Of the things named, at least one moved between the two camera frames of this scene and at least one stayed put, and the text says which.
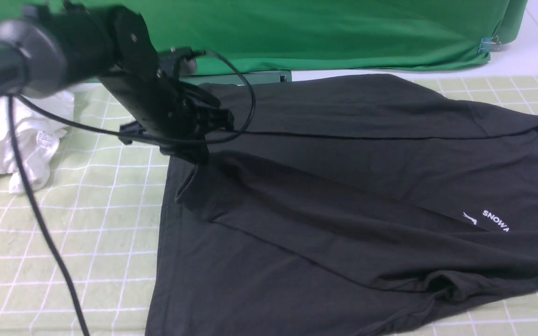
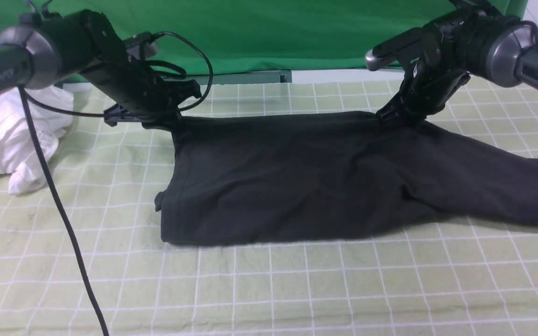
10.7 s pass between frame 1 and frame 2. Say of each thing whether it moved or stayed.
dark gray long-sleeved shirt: moved
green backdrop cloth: stayed
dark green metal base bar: stayed
